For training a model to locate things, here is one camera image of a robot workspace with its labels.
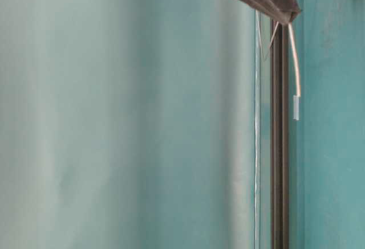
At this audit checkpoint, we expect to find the long black aluminium rail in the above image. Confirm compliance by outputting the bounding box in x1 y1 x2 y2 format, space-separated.
269 22 289 248

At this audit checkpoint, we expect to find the thin grey wire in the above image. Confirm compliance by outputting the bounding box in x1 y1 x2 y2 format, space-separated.
255 21 302 121

